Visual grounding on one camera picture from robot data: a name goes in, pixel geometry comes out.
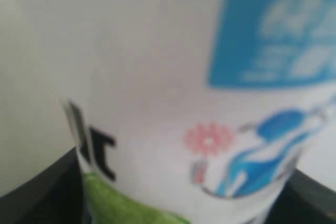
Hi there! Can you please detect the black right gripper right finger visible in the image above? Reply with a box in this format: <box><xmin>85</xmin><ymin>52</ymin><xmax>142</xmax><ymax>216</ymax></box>
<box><xmin>249</xmin><ymin>170</ymin><xmax>335</xmax><ymax>224</ymax></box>

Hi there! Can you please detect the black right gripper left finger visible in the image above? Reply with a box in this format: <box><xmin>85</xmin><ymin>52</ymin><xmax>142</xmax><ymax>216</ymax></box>
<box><xmin>1</xmin><ymin>148</ymin><xmax>86</xmax><ymax>223</ymax></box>

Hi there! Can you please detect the clear plastic water bottle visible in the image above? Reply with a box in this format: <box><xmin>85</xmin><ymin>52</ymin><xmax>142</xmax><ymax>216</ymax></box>
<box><xmin>64</xmin><ymin>0</ymin><xmax>335</xmax><ymax>223</ymax></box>

